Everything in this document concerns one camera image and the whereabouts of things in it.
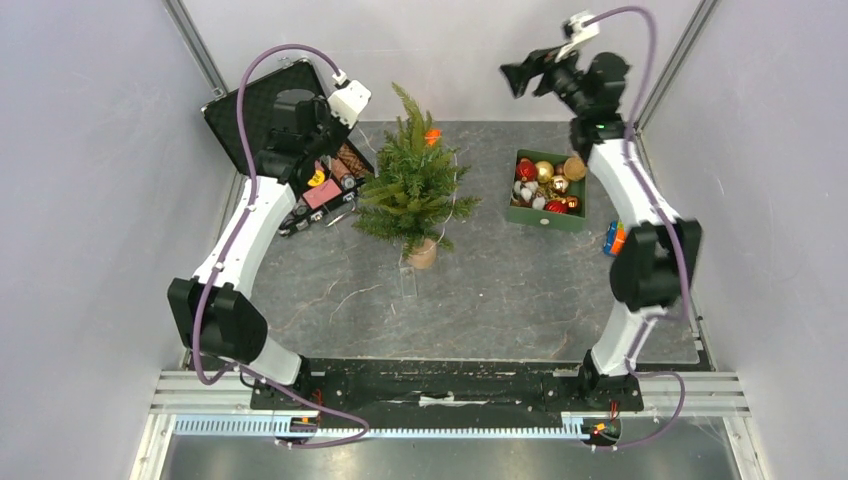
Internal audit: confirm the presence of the clear fairy light string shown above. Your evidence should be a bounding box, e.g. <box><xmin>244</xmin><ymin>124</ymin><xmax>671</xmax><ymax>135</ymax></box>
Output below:
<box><xmin>357</xmin><ymin>129</ymin><xmax>465</xmax><ymax>319</ymax></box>

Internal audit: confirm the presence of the green ornament box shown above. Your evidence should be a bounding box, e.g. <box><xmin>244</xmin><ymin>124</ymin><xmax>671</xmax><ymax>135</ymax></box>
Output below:
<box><xmin>505</xmin><ymin>149</ymin><xmax>588</xmax><ymax>232</ymax></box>

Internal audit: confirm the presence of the small green christmas tree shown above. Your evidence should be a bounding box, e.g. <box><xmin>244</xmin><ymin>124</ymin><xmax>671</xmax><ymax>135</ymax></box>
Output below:
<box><xmin>353</xmin><ymin>83</ymin><xmax>481</xmax><ymax>270</ymax></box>

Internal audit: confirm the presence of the blue orange toy car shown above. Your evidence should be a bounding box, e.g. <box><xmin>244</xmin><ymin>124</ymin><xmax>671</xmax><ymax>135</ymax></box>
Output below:
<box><xmin>602</xmin><ymin>221</ymin><xmax>627</xmax><ymax>257</ymax></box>

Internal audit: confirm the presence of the clear battery box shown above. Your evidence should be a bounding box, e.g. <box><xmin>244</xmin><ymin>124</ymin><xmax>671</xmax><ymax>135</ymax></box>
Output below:
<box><xmin>399</xmin><ymin>266</ymin><xmax>418</xmax><ymax>298</ymax></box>

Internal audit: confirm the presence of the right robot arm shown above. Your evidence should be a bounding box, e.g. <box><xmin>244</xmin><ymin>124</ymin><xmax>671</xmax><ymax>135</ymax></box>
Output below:
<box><xmin>499</xmin><ymin>49</ymin><xmax>703</xmax><ymax>408</ymax></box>

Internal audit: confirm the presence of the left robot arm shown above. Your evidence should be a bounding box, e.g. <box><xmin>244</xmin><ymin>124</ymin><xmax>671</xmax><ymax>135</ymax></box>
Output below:
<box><xmin>167</xmin><ymin>82</ymin><xmax>370</xmax><ymax>408</ymax></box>

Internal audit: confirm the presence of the twine ball ornament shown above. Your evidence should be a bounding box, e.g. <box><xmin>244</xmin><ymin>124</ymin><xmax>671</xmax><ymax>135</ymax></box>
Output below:
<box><xmin>563</xmin><ymin>155</ymin><xmax>588</xmax><ymax>182</ymax></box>

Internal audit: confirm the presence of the red glitter bauble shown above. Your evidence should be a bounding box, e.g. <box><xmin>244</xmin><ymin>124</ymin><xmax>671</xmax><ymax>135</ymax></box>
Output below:
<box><xmin>515</xmin><ymin>158</ymin><xmax>538</xmax><ymax>183</ymax></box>

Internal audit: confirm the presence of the gold bauble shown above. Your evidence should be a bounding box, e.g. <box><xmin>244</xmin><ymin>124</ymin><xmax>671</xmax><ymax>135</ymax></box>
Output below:
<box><xmin>534</xmin><ymin>161</ymin><xmax>556</xmax><ymax>184</ymax></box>

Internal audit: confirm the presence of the orange plastic piece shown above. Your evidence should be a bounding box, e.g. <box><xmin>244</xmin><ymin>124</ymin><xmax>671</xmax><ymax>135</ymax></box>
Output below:
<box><xmin>424</xmin><ymin>129</ymin><xmax>442</xmax><ymax>148</ymax></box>

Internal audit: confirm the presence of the black poker chip case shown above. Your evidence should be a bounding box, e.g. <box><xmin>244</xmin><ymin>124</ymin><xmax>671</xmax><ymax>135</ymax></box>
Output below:
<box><xmin>243</xmin><ymin>59</ymin><xmax>374</xmax><ymax>237</ymax></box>

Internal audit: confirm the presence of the pink card deck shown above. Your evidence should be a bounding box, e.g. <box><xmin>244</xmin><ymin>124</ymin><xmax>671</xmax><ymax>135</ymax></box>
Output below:
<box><xmin>303</xmin><ymin>179</ymin><xmax>342</xmax><ymax>209</ymax></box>

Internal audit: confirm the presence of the yellow big blind button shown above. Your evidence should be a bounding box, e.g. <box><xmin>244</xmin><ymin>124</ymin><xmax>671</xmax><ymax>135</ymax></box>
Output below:
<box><xmin>307</xmin><ymin>169</ymin><xmax>326</xmax><ymax>188</ymax></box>

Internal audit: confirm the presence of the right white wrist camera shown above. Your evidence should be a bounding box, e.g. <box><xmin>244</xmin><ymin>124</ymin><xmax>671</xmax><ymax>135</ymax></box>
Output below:
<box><xmin>554</xmin><ymin>11</ymin><xmax>600</xmax><ymax>62</ymax></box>

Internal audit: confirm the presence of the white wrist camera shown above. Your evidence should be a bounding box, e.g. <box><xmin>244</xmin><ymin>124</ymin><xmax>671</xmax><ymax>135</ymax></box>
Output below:
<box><xmin>328</xmin><ymin>80</ymin><xmax>372</xmax><ymax>129</ymax></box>
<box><xmin>554</xmin><ymin>11</ymin><xmax>600</xmax><ymax>62</ymax></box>

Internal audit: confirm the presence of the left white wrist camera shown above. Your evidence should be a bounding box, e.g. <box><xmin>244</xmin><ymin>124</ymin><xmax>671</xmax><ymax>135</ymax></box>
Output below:
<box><xmin>328</xmin><ymin>80</ymin><xmax>372</xmax><ymax>129</ymax></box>

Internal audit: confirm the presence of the aluminium corner frame post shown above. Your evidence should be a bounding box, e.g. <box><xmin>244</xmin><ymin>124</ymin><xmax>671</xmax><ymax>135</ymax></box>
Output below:
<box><xmin>162</xmin><ymin>0</ymin><xmax>228</xmax><ymax>99</ymax></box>

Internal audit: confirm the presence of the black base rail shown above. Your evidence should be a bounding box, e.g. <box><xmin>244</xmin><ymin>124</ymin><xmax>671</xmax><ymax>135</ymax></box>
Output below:
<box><xmin>291</xmin><ymin>357</ymin><xmax>644</xmax><ymax>432</ymax></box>

